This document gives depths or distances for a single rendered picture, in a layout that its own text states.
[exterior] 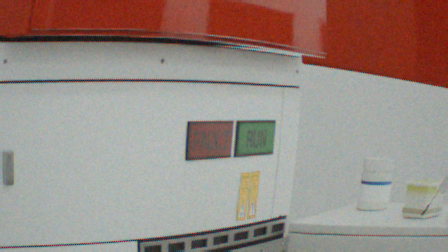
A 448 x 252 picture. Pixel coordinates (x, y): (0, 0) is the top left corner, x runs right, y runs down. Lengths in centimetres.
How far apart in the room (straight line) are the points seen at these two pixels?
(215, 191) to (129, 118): 25
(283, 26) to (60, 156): 49
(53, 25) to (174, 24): 27
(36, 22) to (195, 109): 49
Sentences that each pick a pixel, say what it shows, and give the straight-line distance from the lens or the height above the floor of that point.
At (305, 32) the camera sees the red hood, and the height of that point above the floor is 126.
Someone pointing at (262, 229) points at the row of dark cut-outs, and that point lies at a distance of 169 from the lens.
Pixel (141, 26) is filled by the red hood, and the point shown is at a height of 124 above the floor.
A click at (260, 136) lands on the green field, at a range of 163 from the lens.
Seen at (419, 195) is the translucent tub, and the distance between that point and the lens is 178.
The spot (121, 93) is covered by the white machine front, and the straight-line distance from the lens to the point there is 131.
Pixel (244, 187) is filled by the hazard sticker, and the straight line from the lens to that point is 161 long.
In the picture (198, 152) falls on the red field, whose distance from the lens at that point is 148.
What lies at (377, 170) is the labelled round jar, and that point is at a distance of 191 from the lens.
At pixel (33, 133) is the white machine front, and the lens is 114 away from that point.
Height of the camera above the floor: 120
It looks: 3 degrees down
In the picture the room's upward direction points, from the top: 5 degrees clockwise
